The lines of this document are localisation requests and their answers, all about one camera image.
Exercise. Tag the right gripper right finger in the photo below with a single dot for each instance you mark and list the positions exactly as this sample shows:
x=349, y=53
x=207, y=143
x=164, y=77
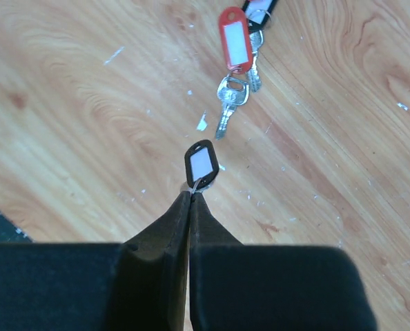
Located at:
x=270, y=287

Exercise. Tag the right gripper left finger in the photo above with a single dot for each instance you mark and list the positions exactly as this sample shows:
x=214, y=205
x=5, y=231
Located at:
x=139, y=284

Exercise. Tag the black key tag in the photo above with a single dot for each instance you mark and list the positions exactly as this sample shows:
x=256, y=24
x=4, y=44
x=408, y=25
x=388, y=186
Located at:
x=258, y=13
x=201, y=165

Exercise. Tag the silver key middle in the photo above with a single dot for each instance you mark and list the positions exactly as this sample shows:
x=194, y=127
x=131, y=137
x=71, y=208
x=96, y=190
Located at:
x=232, y=93

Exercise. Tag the silver key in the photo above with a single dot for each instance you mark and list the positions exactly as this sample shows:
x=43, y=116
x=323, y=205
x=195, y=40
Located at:
x=252, y=76
x=232, y=93

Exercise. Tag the silver key top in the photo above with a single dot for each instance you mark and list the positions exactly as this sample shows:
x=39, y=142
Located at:
x=252, y=76

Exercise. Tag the red key tag lower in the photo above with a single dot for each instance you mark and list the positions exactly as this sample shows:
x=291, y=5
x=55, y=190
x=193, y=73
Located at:
x=236, y=45

